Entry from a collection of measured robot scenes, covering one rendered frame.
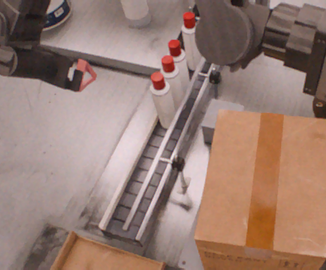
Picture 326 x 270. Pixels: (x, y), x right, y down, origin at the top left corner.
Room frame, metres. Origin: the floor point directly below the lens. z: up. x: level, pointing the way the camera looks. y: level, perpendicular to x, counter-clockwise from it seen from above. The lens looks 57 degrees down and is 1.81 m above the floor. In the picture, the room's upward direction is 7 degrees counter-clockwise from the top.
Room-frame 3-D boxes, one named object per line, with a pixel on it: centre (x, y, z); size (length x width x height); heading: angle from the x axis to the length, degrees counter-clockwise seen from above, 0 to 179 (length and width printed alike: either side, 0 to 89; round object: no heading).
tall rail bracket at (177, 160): (0.49, 0.11, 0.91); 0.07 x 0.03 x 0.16; 66
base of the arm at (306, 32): (0.37, -0.13, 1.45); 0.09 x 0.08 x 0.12; 147
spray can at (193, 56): (0.88, 0.03, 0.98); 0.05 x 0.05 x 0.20
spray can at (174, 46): (0.78, 0.07, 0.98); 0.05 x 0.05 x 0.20
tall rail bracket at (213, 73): (0.77, -0.01, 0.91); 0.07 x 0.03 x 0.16; 66
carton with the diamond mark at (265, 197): (0.35, -0.10, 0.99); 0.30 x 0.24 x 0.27; 165
